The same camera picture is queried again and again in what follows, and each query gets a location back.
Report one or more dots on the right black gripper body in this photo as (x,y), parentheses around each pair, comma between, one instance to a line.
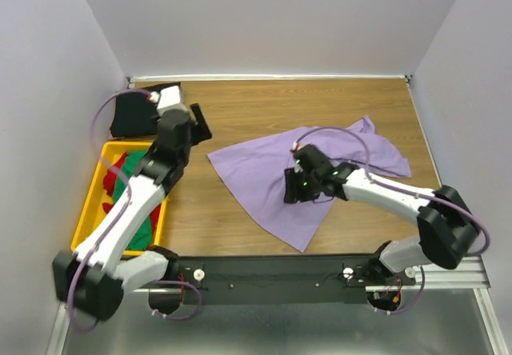
(314,188)

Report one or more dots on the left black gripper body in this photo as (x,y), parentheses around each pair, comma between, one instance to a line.
(159,119)

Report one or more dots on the purple t shirt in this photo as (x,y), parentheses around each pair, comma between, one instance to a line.
(253,172)

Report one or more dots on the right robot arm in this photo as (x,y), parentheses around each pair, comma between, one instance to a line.
(446,228)

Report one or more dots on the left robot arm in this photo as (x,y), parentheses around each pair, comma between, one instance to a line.
(93,278)

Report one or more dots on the folded black t shirt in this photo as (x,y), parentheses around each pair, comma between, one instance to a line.
(135,115)

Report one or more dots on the red t shirt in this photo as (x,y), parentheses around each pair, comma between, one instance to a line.
(114,187)

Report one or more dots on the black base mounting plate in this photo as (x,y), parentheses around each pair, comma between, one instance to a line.
(271,280)

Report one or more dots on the green t shirt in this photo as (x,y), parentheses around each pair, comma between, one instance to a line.
(141,240)

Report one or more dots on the yellow plastic bin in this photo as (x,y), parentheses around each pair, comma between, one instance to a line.
(92,211)

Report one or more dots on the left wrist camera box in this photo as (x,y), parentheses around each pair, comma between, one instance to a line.
(170,98)

